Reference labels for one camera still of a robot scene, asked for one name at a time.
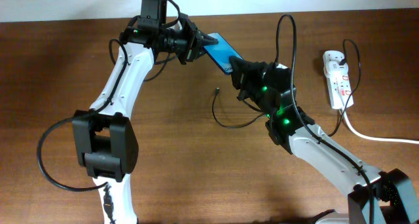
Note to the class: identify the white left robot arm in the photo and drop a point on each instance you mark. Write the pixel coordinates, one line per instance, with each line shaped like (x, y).
(105, 141)

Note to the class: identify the blue Galaxy smartphone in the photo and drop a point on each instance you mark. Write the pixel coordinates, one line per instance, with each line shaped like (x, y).
(221, 53)

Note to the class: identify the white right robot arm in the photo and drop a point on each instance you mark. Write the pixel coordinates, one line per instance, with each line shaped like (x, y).
(373, 196)

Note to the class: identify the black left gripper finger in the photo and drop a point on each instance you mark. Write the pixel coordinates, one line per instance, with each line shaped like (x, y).
(205, 40)
(196, 53)

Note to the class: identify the white power strip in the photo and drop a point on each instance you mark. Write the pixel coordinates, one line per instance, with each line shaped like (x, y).
(338, 86)

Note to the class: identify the white USB charger adapter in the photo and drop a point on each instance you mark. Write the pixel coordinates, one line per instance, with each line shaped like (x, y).
(333, 67)

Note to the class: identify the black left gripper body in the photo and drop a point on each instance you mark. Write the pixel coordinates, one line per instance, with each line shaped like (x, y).
(186, 40)

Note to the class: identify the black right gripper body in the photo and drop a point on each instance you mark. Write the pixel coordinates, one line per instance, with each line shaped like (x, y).
(255, 92)

